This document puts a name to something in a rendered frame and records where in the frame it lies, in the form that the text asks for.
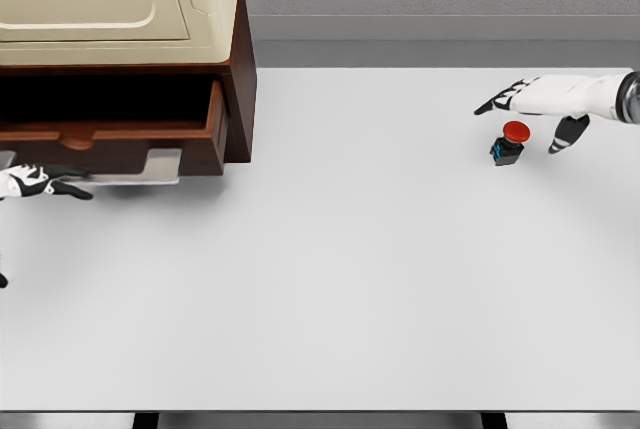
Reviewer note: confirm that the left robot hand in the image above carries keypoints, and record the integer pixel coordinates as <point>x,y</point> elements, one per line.
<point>20,184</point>

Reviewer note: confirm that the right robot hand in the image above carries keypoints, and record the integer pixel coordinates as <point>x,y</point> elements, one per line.
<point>545,95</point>

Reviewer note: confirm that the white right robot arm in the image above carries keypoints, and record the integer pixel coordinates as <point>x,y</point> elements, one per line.
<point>617,97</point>

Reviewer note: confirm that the brown wooden cabinet cream top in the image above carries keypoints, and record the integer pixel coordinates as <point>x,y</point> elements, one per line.
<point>125,4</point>

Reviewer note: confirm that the red button switch black base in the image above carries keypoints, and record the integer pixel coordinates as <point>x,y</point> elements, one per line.
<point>510,141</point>

